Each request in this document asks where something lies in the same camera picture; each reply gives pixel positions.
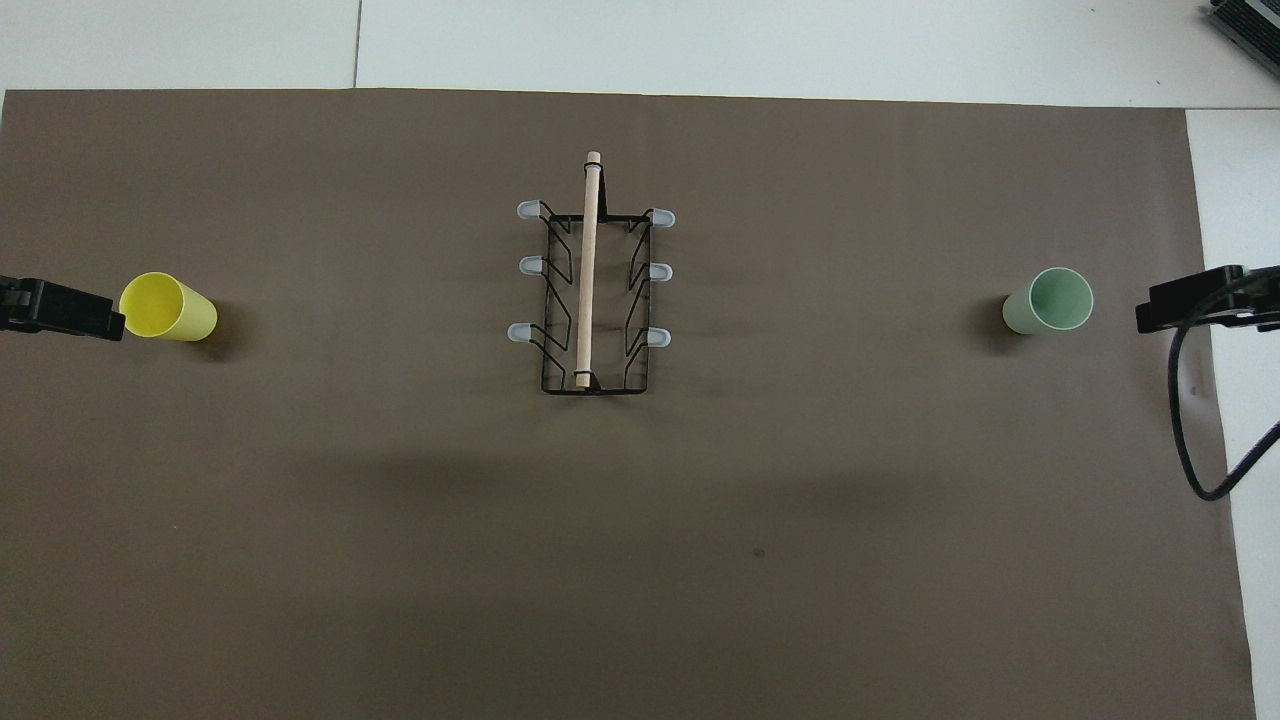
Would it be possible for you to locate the yellow plastic cup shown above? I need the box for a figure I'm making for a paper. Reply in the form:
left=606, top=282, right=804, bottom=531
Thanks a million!
left=119, top=272, right=218, bottom=343

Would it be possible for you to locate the pale green plastic cup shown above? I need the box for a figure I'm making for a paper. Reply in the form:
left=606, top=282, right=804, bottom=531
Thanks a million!
left=1003, top=267, right=1095, bottom=335

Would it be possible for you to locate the grey ribbed device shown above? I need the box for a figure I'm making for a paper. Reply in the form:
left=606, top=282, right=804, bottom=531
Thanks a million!
left=1203, top=0, right=1280, bottom=63

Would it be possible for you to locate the brown paper table mat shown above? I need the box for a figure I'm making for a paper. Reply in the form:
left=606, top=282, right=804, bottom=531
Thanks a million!
left=0, top=88, right=1259, bottom=720

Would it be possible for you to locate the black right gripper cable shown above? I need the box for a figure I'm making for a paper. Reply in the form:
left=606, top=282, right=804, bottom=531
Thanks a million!
left=1168, top=265, right=1280, bottom=501

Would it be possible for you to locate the black wire cup rack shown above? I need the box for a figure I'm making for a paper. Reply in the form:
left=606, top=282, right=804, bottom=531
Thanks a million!
left=507, top=151, right=677, bottom=397

